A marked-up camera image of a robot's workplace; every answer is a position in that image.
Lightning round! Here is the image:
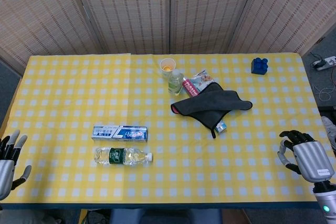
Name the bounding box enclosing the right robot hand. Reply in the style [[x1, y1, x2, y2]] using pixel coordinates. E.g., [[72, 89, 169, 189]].
[[277, 130, 336, 184]]

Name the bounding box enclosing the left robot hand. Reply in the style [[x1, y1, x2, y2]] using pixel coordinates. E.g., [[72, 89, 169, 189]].
[[0, 129, 32, 201]]

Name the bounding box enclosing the blue white toothpaste box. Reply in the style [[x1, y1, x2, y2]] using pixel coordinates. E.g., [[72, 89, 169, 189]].
[[91, 125, 148, 142]]

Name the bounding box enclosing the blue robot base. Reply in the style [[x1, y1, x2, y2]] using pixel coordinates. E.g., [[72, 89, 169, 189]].
[[108, 208, 223, 224]]

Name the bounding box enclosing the plastic food wrap box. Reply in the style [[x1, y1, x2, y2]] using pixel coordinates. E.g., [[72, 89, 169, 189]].
[[182, 70, 227, 133]]

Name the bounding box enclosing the grey white shoe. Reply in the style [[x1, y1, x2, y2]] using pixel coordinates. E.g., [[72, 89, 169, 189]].
[[321, 115, 336, 153]]

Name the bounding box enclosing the white power strip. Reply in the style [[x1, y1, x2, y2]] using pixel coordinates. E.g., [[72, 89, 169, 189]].
[[311, 56, 336, 71]]

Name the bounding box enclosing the yellow white checked tablecloth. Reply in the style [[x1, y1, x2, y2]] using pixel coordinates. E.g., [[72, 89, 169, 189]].
[[0, 52, 323, 207]]

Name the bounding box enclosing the blue toy building block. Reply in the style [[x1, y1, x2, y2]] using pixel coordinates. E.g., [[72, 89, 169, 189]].
[[250, 57, 269, 76]]

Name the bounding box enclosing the green label water bottle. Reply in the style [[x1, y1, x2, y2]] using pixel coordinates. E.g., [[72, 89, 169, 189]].
[[93, 146, 154, 166]]

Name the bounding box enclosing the dark grey cloth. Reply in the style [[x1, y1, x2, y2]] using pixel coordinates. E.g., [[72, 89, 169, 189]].
[[170, 82, 253, 139]]

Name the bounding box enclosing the small light green label bottle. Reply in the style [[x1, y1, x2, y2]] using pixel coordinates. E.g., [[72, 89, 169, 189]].
[[167, 69, 185, 97]]

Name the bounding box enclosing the white paper cup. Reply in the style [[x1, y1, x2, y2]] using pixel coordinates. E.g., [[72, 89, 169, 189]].
[[160, 58, 176, 79]]

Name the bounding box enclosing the woven folding screen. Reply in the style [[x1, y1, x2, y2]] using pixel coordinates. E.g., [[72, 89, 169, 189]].
[[0, 0, 336, 69]]

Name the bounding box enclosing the white cable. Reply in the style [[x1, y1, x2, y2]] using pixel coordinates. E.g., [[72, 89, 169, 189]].
[[313, 84, 336, 102]]

